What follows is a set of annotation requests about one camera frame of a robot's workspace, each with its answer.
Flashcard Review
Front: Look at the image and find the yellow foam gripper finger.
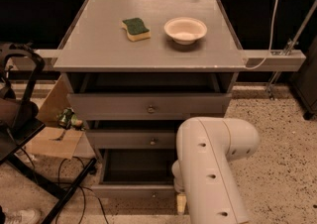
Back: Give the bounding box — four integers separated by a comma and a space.
176, 193, 187, 215

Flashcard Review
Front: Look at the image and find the grey bottom drawer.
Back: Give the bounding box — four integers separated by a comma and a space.
92, 149, 176, 198

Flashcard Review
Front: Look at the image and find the grey drawer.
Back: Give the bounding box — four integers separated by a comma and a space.
92, 149, 176, 198
86, 130, 175, 149
67, 93, 231, 121

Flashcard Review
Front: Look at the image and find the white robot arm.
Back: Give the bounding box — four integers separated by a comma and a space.
171, 117, 261, 224

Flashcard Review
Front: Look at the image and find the grey middle drawer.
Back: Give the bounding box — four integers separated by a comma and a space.
86, 130, 175, 149

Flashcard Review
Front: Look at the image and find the grey top drawer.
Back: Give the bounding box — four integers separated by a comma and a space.
67, 93, 231, 121

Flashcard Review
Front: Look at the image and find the grey drawer cabinet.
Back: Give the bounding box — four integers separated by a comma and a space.
53, 0, 247, 199

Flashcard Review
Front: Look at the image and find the green crumpled packet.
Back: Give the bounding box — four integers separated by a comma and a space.
57, 108, 83, 130

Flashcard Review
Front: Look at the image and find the brown cardboard sheet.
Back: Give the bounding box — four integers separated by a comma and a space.
26, 78, 83, 159

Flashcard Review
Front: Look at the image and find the white sneaker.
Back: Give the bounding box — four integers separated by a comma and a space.
1, 209, 41, 224

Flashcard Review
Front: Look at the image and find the dark cabinet at right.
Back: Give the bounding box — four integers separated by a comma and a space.
291, 36, 317, 120

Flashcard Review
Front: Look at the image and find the white bowl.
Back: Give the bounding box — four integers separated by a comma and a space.
164, 17, 207, 45

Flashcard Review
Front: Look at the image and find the green yellow sponge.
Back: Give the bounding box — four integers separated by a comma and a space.
122, 18, 151, 42

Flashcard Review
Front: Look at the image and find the metal diagonal strut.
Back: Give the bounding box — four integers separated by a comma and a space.
265, 0, 317, 100

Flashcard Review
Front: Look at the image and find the black chair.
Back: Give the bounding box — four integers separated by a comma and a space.
0, 43, 96, 224

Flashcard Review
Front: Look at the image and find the black floor cable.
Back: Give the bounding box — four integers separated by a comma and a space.
53, 156, 110, 224

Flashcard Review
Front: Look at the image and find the grey metal rail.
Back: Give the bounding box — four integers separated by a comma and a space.
39, 50, 305, 72

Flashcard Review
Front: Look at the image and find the white cable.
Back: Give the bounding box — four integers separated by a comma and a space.
243, 0, 279, 71

